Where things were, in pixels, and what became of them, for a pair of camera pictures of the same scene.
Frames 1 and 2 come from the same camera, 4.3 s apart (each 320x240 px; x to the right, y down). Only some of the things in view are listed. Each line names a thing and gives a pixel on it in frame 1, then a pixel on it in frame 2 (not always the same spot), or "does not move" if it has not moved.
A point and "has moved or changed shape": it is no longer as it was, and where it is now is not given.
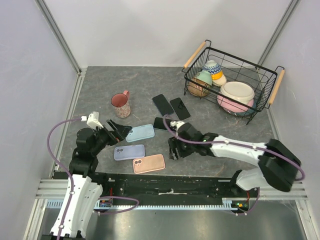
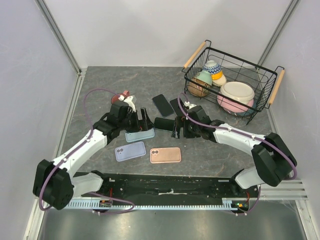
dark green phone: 159,123 does not move
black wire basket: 230,83 does not move
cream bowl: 241,92 does not move
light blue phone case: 140,132 does not move
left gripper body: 107,138 -> 123,122
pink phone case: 149,164 has moved or changed shape
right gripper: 173,144 -> 180,122
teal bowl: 248,112 does not move
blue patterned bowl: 212,67 does not move
